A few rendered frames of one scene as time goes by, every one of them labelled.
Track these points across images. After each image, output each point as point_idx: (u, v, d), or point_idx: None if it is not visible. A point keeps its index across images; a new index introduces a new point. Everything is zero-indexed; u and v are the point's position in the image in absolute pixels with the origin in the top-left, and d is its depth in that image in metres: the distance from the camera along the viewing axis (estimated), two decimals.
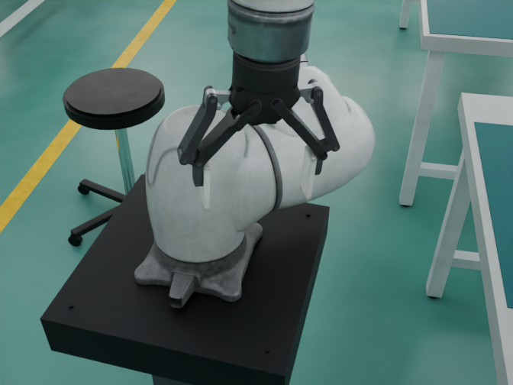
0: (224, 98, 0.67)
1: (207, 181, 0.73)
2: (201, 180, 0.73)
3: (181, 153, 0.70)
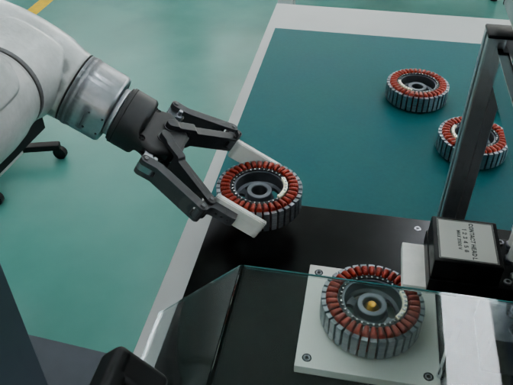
0: (149, 155, 0.71)
1: (232, 202, 0.72)
2: (230, 211, 0.72)
3: (195, 207, 0.69)
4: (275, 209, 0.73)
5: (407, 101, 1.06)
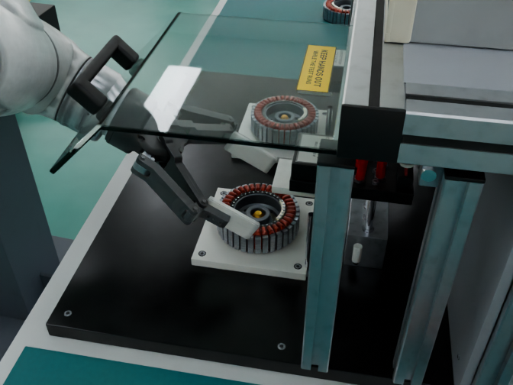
0: (146, 155, 0.71)
1: (224, 205, 0.71)
2: (224, 213, 0.71)
3: (186, 209, 0.68)
4: (274, 232, 0.76)
5: (337, 17, 1.39)
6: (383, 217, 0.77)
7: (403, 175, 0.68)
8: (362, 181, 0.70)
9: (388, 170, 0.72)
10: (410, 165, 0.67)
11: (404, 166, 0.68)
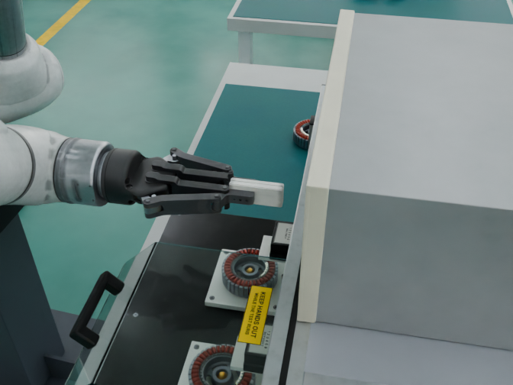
0: (146, 198, 0.76)
1: (244, 183, 0.77)
2: (247, 191, 0.77)
3: (211, 202, 0.75)
4: None
5: (304, 142, 1.59)
6: None
7: None
8: None
9: None
10: None
11: None
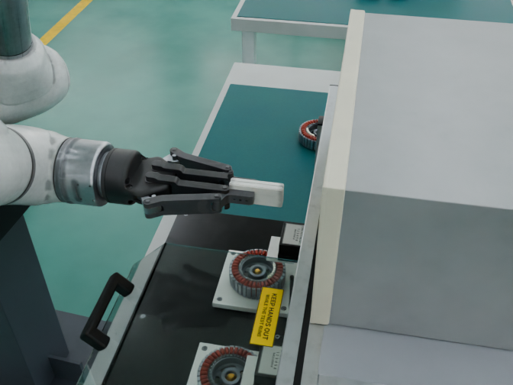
0: (146, 198, 0.76)
1: (244, 183, 0.77)
2: (247, 191, 0.77)
3: (211, 202, 0.75)
4: None
5: (311, 143, 1.58)
6: None
7: None
8: None
9: None
10: None
11: None
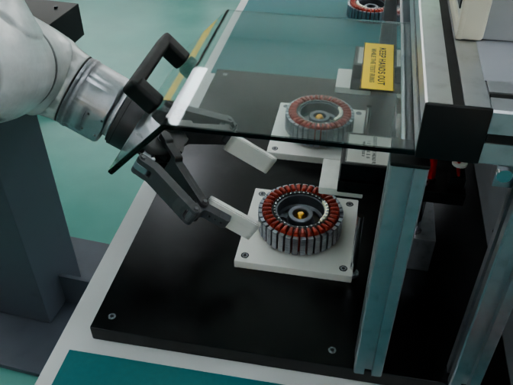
0: (147, 155, 0.71)
1: (225, 205, 0.71)
2: (224, 213, 0.71)
3: (188, 209, 0.68)
4: (319, 234, 0.74)
5: (362, 16, 1.38)
6: (430, 218, 0.75)
7: (455, 176, 0.67)
8: None
9: (438, 170, 0.71)
10: (463, 165, 0.66)
11: (457, 166, 0.66)
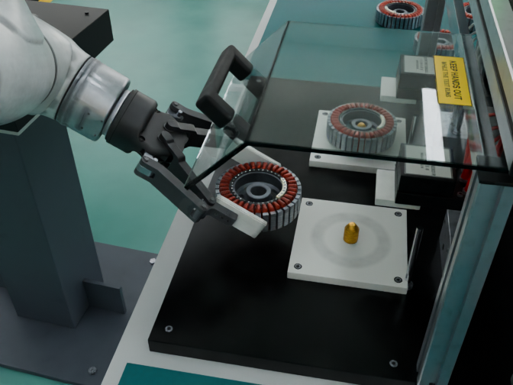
0: (149, 156, 0.71)
1: (232, 203, 0.72)
2: (231, 211, 0.72)
3: (195, 208, 0.69)
4: (274, 210, 0.73)
5: (392, 21, 1.38)
6: None
7: None
8: None
9: None
10: None
11: None
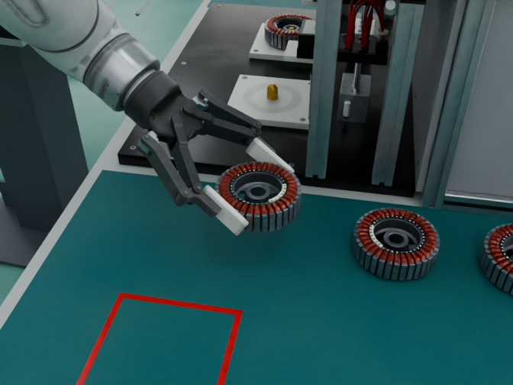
0: (153, 134, 0.74)
1: (218, 196, 0.73)
2: (216, 204, 0.73)
3: (178, 192, 0.71)
4: (259, 213, 0.73)
5: None
6: (367, 83, 1.02)
7: (380, 41, 0.94)
8: (350, 48, 0.95)
9: (370, 43, 0.97)
10: (385, 33, 0.93)
11: (381, 33, 0.93)
